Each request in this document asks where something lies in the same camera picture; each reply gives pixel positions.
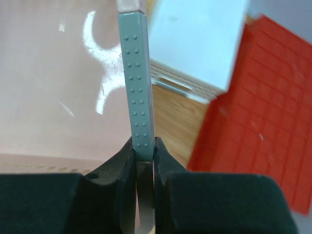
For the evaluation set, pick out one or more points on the large red plastic bin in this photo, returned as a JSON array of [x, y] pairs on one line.
[[263, 124]]

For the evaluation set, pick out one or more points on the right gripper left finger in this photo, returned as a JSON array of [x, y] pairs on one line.
[[101, 202]]

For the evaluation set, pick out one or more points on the white perforated basket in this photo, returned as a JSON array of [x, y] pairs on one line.
[[194, 44]]

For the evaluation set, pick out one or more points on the pink perforated basket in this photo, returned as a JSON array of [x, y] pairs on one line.
[[75, 86]]

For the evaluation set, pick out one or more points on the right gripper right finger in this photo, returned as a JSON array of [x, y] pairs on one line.
[[216, 203]]

